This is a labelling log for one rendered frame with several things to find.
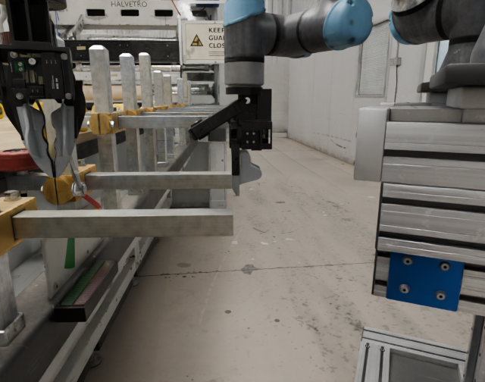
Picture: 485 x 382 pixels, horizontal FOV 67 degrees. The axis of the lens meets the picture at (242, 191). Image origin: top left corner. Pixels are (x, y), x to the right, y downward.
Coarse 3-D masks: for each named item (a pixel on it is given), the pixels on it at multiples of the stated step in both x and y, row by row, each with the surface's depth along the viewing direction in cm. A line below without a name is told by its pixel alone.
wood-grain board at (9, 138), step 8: (0, 120) 180; (8, 120) 180; (0, 128) 131; (8, 128) 131; (0, 136) 103; (8, 136) 103; (16, 136) 103; (80, 136) 112; (88, 136) 118; (96, 136) 125; (0, 144) 86; (8, 144) 86; (16, 144) 86
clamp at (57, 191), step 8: (80, 168) 73; (88, 168) 73; (64, 176) 66; (80, 176) 70; (48, 184) 65; (56, 184) 65; (64, 184) 65; (48, 192) 65; (56, 192) 65; (64, 192) 65; (88, 192) 73; (48, 200) 65; (56, 200) 65; (64, 200) 66; (72, 200) 68
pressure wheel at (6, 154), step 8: (0, 152) 69; (8, 152) 69; (16, 152) 69; (24, 152) 69; (0, 160) 68; (8, 160) 68; (16, 160) 68; (24, 160) 69; (32, 160) 70; (0, 168) 68; (8, 168) 68; (16, 168) 69; (24, 168) 69; (32, 168) 70
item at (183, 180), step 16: (16, 176) 71; (32, 176) 71; (96, 176) 72; (112, 176) 72; (128, 176) 72; (144, 176) 72; (160, 176) 72; (176, 176) 72; (192, 176) 72; (208, 176) 72; (224, 176) 73
